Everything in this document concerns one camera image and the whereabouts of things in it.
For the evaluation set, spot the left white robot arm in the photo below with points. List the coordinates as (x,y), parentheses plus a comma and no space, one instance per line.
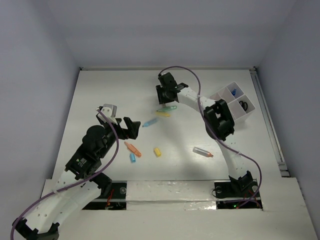
(81,181)

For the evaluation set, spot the white four-compartment organizer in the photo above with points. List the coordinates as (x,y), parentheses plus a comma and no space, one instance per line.
(238,114)

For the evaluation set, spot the yellow pen cap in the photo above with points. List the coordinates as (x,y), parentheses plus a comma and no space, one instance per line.
(157,152)

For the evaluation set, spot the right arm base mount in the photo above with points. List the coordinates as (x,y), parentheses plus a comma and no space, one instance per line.
(241,193)

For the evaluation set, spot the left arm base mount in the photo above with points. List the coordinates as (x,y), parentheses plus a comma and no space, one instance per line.
(113,201)

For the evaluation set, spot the black scissors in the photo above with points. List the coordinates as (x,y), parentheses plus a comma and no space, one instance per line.
(244,105)

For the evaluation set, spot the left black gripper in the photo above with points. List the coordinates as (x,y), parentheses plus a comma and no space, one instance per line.
(132,127)

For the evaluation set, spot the grey orange-tipped marker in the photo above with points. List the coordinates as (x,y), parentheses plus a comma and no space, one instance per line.
(202,152)

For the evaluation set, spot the blue highlighter pen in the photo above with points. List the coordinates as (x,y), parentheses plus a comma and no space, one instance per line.
(150,122)

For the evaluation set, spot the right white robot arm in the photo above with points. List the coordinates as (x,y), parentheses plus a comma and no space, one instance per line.
(219,125)

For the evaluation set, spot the blue pen cap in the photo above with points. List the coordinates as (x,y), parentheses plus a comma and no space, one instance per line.
(132,158)

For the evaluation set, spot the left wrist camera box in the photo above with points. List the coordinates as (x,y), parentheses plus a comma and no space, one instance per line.
(107,111)

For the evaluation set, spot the small blue-capped bottle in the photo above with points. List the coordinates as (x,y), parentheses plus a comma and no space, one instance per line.
(234,91)

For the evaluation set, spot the orange highlighter pen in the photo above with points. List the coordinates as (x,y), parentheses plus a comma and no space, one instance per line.
(133,149)

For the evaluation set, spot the green highlighter pen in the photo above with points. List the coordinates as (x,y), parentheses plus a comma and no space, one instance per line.
(167,108)

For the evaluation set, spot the yellow highlighter pen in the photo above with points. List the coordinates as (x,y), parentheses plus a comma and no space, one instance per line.
(162,114)

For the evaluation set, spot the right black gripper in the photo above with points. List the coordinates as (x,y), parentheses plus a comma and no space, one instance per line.
(161,98)

